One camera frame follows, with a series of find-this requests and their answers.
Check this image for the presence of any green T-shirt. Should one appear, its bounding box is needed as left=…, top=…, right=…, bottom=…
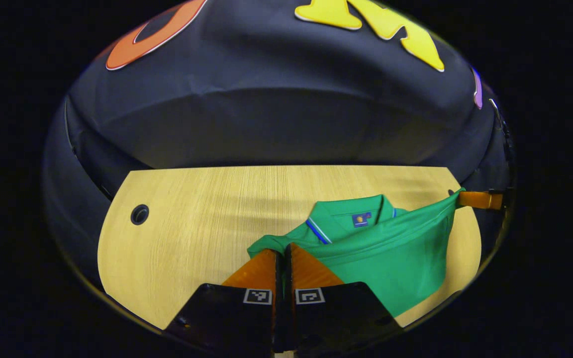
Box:
left=247, top=188, right=466, bottom=319

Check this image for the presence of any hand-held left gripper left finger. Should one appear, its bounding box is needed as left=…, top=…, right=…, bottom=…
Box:
left=165, top=249, right=284, bottom=355

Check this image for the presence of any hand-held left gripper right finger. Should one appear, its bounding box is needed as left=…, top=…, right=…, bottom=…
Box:
left=284, top=243, right=402, bottom=355

